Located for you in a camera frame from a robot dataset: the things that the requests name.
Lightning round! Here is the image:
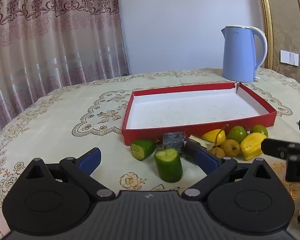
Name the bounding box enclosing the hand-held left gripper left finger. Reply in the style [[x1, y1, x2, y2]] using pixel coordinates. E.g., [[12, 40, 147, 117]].
[[25, 147, 116, 202]]

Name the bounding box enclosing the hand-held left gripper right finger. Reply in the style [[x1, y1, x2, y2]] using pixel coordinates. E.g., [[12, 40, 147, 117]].
[[182, 147, 275, 202]]

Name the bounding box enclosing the small yellow fruit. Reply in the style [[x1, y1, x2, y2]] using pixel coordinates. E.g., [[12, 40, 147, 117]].
[[220, 139, 241, 156], [209, 147, 226, 159]]

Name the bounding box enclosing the round green fruit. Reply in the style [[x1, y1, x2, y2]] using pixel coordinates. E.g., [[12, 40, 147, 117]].
[[226, 126, 248, 144], [251, 125, 269, 138]]

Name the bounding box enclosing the grey ridged block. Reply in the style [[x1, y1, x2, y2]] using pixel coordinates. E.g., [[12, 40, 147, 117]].
[[163, 131, 186, 155]]

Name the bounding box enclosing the green cucumber piece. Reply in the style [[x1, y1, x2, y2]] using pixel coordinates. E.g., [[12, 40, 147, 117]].
[[154, 148, 183, 183], [131, 139, 157, 161]]

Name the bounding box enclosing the red shallow box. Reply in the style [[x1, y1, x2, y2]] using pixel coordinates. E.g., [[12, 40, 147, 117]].
[[122, 81, 277, 146]]

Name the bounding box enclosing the cream embroidered tablecloth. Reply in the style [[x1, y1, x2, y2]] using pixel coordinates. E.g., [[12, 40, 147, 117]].
[[0, 67, 300, 240]]

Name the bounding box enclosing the blue electric kettle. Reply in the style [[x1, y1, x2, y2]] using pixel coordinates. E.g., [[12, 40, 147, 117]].
[[220, 26, 268, 83]]

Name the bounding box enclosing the pink patterned curtain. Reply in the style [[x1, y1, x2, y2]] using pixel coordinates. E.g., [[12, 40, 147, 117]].
[[0, 0, 130, 140]]

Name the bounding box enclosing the white wall switch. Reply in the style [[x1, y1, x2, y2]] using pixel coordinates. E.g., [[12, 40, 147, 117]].
[[280, 50, 299, 67]]

